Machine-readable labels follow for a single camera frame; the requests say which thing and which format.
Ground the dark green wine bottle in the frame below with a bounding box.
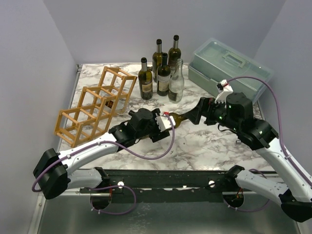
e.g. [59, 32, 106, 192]
[136, 112, 190, 142]
[157, 53, 171, 97]
[138, 57, 153, 100]

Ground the clear square liquor bottle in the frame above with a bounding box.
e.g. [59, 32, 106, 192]
[99, 87, 124, 114]

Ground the wooden wine rack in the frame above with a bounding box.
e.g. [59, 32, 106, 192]
[54, 66, 137, 148]

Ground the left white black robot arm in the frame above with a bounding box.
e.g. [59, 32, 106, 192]
[31, 108, 176, 199]

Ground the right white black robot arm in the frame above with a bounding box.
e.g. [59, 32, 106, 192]
[184, 93, 312, 222]

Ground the clear empty glass bottle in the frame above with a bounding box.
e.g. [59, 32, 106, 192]
[168, 58, 184, 103]

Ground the back right green wine bottle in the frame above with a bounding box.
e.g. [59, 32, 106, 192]
[168, 35, 181, 70]

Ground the back left green wine bottle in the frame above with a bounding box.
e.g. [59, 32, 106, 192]
[152, 39, 162, 82]

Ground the green plastic toolbox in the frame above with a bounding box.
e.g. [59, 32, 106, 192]
[188, 39, 273, 103]

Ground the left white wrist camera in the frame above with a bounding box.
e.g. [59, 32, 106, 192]
[156, 112, 175, 132]

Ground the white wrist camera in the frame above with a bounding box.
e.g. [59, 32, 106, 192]
[214, 79, 233, 103]
[156, 112, 175, 132]

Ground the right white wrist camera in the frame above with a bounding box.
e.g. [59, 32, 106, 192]
[214, 79, 233, 103]

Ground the black mounting rail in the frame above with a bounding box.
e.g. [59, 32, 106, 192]
[80, 168, 273, 204]

